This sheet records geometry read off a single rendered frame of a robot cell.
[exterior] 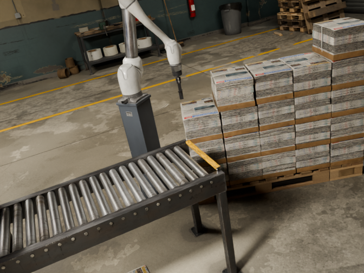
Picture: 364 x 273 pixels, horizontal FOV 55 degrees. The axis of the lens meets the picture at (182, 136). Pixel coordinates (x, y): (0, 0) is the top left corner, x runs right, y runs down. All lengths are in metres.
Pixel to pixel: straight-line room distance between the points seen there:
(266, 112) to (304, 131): 0.37
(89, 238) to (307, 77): 1.91
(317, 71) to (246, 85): 0.54
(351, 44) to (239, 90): 0.87
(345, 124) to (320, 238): 0.94
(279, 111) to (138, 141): 1.15
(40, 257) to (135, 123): 1.32
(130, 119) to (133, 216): 1.12
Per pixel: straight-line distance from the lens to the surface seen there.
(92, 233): 1.86
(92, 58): 8.47
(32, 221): 2.08
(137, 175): 2.13
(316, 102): 2.90
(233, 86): 2.62
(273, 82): 2.72
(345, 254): 2.66
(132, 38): 2.84
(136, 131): 2.82
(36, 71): 8.99
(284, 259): 2.59
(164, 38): 2.80
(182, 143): 2.37
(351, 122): 3.10
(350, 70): 2.93
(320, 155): 3.12
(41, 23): 8.86
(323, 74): 2.84
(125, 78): 2.69
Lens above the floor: 1.88
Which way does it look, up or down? 26 degrees down
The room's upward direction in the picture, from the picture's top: 11 degrees counter-clockwise
